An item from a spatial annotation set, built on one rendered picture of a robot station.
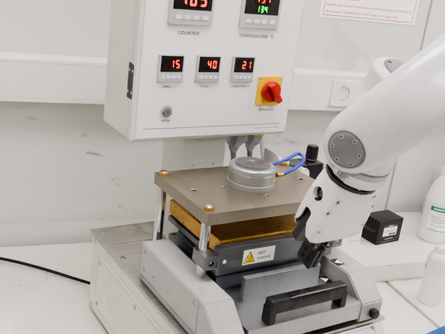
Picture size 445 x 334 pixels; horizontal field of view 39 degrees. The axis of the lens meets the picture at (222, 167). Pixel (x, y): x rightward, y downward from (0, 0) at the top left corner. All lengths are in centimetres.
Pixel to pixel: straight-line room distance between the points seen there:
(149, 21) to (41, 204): 69
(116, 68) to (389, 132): 57
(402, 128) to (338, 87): 98
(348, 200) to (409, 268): 83
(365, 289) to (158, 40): 53
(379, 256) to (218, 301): 80
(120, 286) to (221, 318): 30
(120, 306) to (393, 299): 68
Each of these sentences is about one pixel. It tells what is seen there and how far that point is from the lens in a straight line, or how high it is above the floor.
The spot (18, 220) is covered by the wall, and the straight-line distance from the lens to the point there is 159.
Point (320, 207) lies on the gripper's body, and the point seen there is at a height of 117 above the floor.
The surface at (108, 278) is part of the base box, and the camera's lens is 122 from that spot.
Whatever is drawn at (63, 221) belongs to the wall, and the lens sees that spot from 161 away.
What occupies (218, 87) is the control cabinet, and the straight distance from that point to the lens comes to 113.
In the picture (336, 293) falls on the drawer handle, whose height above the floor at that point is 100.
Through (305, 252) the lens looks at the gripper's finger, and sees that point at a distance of 95.
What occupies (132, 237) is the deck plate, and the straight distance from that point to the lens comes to 124.
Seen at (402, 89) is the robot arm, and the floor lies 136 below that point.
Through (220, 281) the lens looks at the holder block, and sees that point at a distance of 101.
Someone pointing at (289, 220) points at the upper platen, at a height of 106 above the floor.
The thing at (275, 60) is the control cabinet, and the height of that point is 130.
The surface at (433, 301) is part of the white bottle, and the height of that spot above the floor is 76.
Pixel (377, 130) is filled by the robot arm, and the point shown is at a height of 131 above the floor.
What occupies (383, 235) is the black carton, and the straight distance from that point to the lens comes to 172.
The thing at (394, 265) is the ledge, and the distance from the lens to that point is 164.
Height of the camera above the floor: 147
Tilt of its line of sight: 19 degrees down
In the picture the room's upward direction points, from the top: 7 degrees clockwise
